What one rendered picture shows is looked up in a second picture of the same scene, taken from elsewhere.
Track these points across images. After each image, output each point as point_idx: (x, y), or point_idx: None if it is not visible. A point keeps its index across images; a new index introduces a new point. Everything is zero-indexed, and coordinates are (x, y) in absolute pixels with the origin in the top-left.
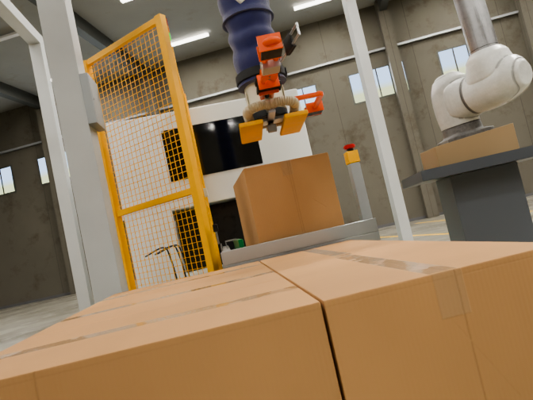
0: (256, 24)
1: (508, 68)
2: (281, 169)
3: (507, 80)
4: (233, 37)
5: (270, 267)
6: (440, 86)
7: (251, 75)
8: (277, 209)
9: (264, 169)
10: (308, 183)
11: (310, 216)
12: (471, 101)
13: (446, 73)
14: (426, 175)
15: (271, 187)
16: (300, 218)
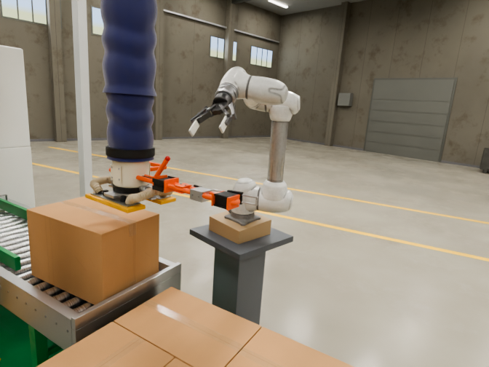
0: (148, 109)
1: (289, 201)
2: (129, 231)
3: (286, 207)
4: (123, 113)
5: (177, 357)
6: (245, 189)
7: (136, 157)
8: (120, 266)
9: (117, 232)
10: (143, 240)
11: (140, 266)
12: (262, 207)
13: (248, 180)
14: (241, 257)
15: (119, 247)
16: (134, 269)
